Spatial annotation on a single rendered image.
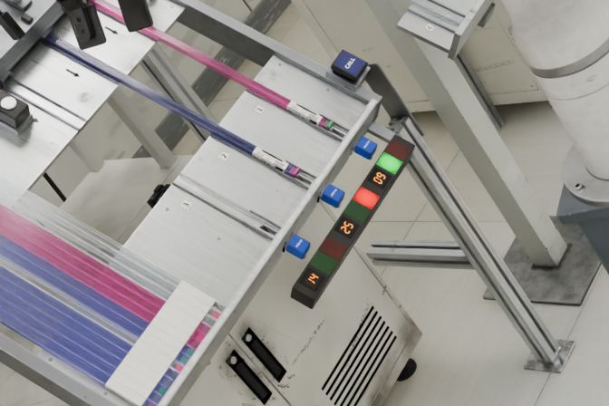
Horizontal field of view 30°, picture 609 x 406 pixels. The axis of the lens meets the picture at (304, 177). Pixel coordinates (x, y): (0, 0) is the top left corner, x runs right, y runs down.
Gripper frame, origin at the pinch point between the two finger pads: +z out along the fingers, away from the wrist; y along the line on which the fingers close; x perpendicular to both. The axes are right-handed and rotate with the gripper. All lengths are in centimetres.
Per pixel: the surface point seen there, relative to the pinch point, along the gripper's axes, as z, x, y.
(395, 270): 79, -43, -144
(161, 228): 32, -32, -41
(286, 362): 71, -40, -77
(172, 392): 51, -25, -21
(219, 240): 36, -24, -44
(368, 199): 39, -6, -61
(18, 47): 0, -53, -48
